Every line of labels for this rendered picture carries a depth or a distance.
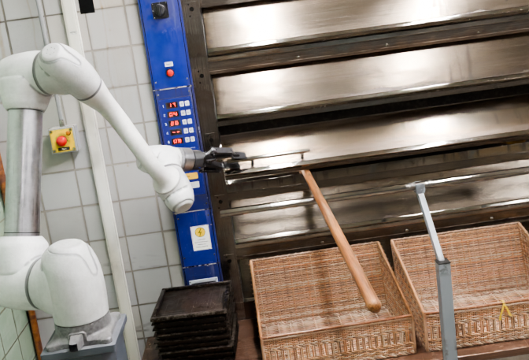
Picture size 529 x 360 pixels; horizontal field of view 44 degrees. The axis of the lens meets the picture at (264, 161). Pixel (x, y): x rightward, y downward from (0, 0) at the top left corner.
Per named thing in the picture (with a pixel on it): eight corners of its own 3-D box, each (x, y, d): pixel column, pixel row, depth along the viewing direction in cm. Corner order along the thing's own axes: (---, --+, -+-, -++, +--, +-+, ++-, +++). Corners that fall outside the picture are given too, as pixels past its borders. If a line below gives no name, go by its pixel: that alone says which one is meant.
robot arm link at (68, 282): (87, 329, 178) (72, 253, 173) (34, 326, 185) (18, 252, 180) (120, 303, 192) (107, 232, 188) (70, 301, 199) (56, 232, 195)
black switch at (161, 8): (153, 19, 252) (149, -10, 250) (169, 17, 253) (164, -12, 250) (152, 19, 249) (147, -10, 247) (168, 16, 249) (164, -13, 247)
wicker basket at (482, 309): (393, 299, 282) (387, 238, 276) (523, 281, 282) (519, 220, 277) (425, 354, 234) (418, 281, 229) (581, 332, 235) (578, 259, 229)
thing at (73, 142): (57, 151, 263) (52, 127, 261) (82, 148, 264) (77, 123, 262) (52, 154, 256) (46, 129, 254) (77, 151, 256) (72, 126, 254)
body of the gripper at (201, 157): (191, 144, 245) (212, 145, 250) (183, 158, 250) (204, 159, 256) (197, 160, 241) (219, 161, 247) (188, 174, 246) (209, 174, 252)
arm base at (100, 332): (41, 360, 176) (36, 340, 175) (61, 324, 198) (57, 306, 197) (109, 350, 177) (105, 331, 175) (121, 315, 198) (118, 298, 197)
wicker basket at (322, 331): (256, 320, 280) (247, 258, 274) (386, 300, 282) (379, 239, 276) (263, 379, 232) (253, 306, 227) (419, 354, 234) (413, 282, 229)
